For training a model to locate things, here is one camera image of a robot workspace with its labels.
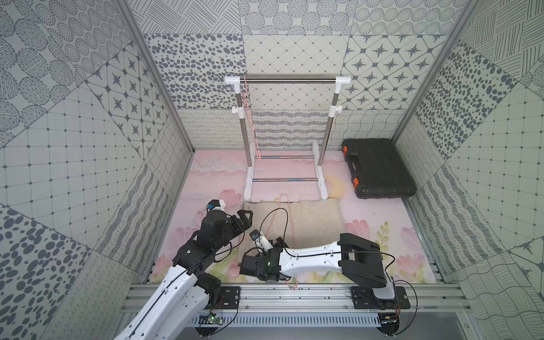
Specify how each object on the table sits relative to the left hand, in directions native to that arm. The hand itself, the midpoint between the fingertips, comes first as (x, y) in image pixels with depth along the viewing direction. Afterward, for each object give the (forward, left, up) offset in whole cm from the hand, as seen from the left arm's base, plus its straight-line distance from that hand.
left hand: (242, 211), depth 76 cm
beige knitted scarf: (+3, -22, -16) cm, 27 cm away
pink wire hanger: (+13, -13, -15) cm, 24 cm away
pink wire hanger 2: (+52, +4, +17) cm, 55 cm away
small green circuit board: (-31, +8, -19) cm, 37 cm away
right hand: (-7, -12, -15) cm, 20 cm away
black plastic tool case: (+33, -63, -14) cm, 72 cm away
